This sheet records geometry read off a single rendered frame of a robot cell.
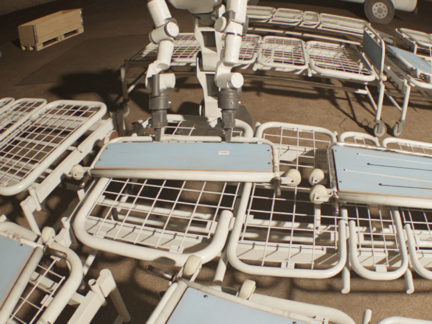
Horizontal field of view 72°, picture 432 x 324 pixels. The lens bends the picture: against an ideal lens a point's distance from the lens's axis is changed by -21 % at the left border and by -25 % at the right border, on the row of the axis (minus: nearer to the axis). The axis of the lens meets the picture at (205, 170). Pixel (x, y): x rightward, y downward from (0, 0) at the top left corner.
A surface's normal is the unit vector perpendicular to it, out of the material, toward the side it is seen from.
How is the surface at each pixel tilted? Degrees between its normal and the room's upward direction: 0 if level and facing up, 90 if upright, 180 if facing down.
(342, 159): 4
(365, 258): 90
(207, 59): 98
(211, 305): 7
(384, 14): 90
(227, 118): 69
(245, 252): 90
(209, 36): 113
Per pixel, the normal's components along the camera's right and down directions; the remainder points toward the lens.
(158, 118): -0.12, 0.24
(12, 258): 0.04, -0.80
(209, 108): -0.21, 0.50
